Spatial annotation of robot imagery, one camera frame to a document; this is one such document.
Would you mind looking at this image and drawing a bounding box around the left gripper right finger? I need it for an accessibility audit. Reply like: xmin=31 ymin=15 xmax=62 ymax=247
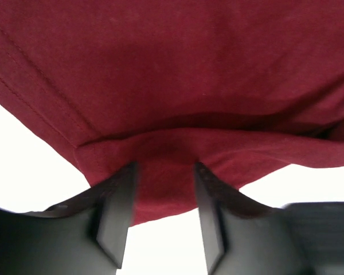
xmin=194 ymin=161 xmax=279 ymax=273

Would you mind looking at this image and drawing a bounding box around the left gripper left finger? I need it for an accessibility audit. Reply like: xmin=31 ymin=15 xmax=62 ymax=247
xmin=44 ymin=161 xmax=138 ymax=270

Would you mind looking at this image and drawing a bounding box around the dark red t shirt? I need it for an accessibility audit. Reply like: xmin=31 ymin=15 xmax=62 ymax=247
xmin=0 ymin=1 xmax=344 ymax=224

